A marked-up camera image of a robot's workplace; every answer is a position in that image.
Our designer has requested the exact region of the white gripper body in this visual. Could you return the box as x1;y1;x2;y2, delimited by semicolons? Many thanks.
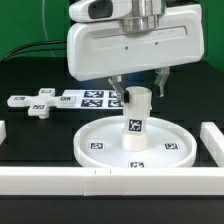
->
67;3;204;81

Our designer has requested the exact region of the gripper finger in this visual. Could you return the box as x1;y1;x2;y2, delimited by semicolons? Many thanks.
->
153;67;170;97
108;75;129;103

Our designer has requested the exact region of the white round table top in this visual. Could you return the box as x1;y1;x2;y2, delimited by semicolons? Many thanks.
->
73;116;197;168

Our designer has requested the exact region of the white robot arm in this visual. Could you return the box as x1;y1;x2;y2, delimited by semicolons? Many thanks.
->
67;0;204;103

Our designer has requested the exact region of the white marker sheet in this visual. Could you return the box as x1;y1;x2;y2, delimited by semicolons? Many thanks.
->
59;90;122;109

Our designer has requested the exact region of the white cross-shaped table base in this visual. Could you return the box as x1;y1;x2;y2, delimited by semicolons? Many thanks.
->
7;88;76;119

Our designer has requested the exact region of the white right fence bar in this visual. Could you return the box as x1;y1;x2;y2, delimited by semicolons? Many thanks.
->
200;122;224;167

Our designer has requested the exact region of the white fence bar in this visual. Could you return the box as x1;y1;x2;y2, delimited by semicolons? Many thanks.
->
0;167;224;196
200;122;224;167
0;120;6;145

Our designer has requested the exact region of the white left fence bar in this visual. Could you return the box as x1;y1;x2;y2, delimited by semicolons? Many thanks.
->
0;120;6;145

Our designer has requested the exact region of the white front fence bar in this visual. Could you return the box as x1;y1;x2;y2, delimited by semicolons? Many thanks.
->
0;167;224;196

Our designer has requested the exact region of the thin white cable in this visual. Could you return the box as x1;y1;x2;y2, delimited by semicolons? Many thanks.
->
41;0;55;58

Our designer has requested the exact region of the black cable bundle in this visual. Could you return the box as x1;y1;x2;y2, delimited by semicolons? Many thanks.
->
0;39;68;64

